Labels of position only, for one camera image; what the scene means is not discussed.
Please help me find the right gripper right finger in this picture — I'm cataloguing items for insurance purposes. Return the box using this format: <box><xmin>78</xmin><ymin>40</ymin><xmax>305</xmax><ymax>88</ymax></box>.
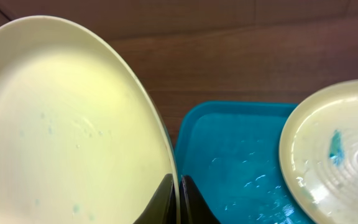
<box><xmin>179</xmin><ymin>175</ymin><xmax>220</xmax><ymax>224</ymax></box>

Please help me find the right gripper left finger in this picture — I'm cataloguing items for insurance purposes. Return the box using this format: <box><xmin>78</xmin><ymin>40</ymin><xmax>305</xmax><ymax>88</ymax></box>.
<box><xmin>134</xmin><ymin>174</ymin><xmax>176</xmax><ymax>224</ymax></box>

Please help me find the yellow-green plate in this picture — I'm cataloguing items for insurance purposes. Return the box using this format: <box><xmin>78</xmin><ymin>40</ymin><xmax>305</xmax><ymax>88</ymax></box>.
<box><xmin>279</xmin><ymin>80</ymin><xmax>358</xmax><ymax>223</ymax></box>
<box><xmin>0</xmin><ymin>16</ymin><xmax>181</xmax><ymax>223</ymax></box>

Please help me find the teal plastic tray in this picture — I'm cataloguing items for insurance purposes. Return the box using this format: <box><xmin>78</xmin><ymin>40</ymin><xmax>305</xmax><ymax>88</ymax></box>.
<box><xmin>175</xmin><ymin>101</ymin><xmax>311</xmax><ymax>223</ymax></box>

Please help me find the yellow-green plate top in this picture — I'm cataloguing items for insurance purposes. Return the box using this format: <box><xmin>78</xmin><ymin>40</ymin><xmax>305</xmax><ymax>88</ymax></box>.
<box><xmin>279</xmin><ymin>80</ymin><xmax>358</xmax><ymax>223</ymax></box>

